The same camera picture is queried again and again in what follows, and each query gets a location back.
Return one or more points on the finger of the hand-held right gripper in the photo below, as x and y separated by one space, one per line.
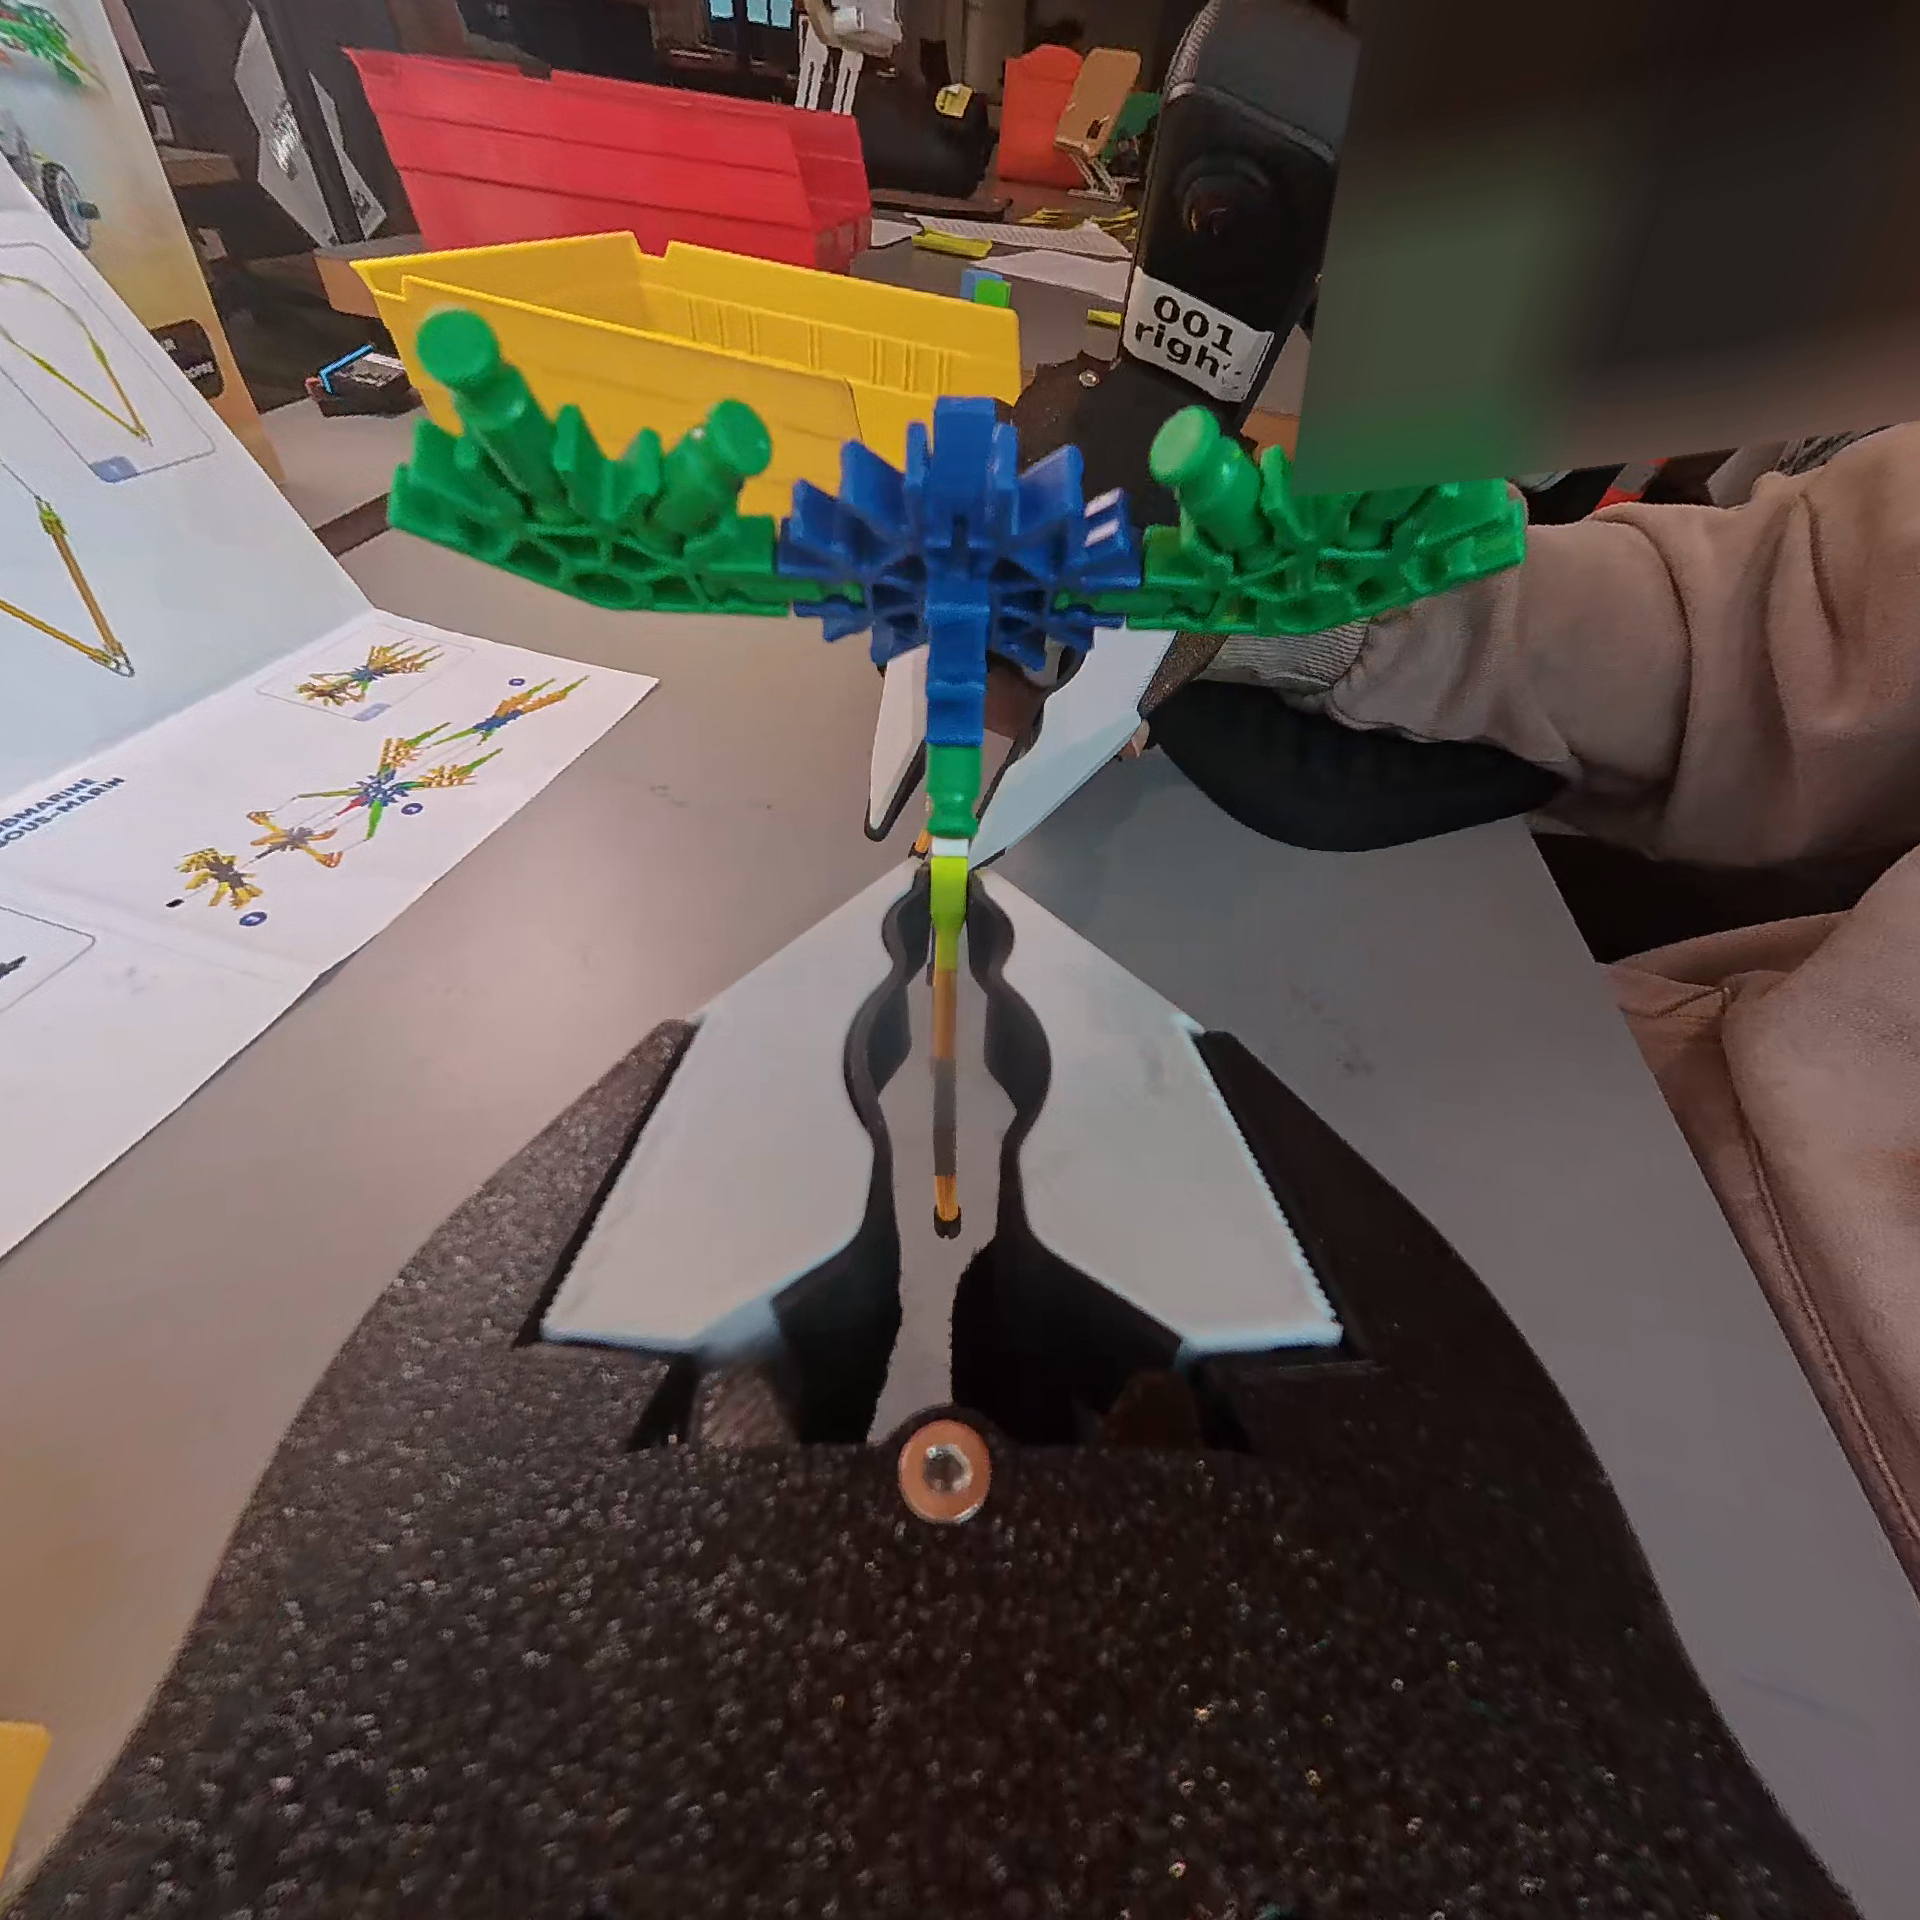
1080 734
897 751

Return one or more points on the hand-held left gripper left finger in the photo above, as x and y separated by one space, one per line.
721 1186

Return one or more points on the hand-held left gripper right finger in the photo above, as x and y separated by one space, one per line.
1185 1186

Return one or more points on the multicoloured toy hand assembly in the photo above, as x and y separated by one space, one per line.
955 675

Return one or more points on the green and blue toy assembly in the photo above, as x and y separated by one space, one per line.
488 406

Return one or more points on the person's right forearm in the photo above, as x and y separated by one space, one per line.
1723 646

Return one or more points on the grey desk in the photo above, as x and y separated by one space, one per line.
525 974

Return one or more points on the orange plastic object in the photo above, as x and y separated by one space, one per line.
1035 114

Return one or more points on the yellow divided plastic bin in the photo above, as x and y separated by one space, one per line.
751 347

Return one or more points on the stack of red plastic bins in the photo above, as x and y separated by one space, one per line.
600 165

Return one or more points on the white toy instruction sheet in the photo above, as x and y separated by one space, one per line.
89 1080

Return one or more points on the person's beige sweatshirt torso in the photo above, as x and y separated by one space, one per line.
1830 1125

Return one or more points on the small black device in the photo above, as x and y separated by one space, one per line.
360 382

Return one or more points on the black printed cardboard box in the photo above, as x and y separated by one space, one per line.
301 135

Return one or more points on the yellow toy set box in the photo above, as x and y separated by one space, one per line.
165 226

